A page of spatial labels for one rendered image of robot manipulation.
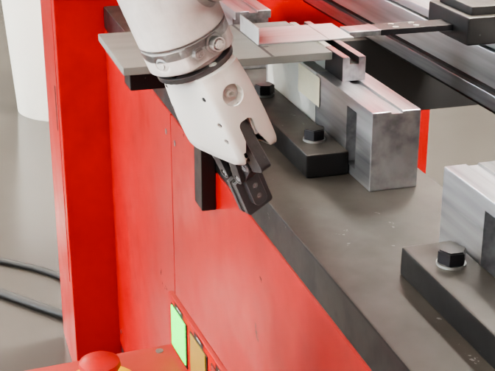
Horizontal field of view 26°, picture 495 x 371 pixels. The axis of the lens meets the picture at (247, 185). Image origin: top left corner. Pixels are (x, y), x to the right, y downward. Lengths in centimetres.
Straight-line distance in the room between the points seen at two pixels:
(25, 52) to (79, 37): 210
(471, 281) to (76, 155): 144
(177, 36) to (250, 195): 20
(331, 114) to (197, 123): 35
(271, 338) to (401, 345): 36
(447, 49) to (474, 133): 264
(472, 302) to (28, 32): 347
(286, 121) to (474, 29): 28
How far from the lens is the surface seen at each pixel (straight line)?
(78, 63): 225
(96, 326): 248
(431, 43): 167
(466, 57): 157
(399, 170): 124
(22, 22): 429
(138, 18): 95
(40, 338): 275
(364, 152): 124
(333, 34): 142
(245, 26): 142
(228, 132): 98
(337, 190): 124
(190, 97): 99
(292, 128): 135
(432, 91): 200
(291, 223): 115
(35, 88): 435
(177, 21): 94
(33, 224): 340
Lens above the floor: 133
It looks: 21 degrees down
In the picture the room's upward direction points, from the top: straight up
